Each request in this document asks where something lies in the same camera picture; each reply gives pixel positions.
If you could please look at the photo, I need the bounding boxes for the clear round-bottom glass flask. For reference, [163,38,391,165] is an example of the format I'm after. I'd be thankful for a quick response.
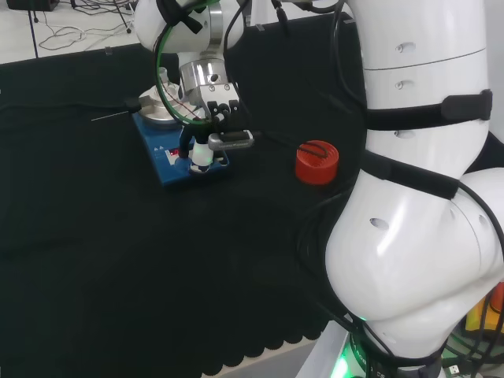
[157,66,183,104]

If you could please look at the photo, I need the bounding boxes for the black-headed metal probe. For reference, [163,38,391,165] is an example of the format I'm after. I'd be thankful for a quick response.
[91,97,144,123]

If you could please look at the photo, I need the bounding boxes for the black tripod leg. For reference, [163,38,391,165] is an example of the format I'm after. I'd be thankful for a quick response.
[113,0,134,35]

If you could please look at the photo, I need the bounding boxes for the heater with blue base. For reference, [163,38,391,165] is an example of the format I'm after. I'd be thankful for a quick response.
[132,87,234,190]

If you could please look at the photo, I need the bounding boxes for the black box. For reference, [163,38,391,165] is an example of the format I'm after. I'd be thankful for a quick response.
[6,0,61,13]

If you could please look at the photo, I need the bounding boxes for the yellow stop button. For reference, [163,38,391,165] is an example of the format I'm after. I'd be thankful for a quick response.
[463,281,504,336]

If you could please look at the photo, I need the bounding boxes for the black bench cloth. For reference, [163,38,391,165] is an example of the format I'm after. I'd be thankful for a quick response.
[0,10,504,377]

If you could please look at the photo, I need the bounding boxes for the red ribbed plastic cup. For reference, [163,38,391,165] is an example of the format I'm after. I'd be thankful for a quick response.
[295,139,340,187]

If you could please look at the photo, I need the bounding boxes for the green cable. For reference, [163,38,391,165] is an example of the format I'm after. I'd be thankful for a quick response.
[154,0,222,128]

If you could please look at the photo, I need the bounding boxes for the thin floor cables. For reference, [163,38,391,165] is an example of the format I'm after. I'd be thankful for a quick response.
[37,0,135,52]

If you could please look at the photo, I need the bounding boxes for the black probe cable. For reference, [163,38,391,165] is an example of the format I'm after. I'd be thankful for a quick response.
[0,101,129,114]

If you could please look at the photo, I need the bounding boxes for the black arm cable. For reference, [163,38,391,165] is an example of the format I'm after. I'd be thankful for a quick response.
[452,181,504,378]

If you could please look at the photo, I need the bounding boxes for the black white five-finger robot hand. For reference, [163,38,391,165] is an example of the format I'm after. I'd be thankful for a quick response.
[179,125,228,176]

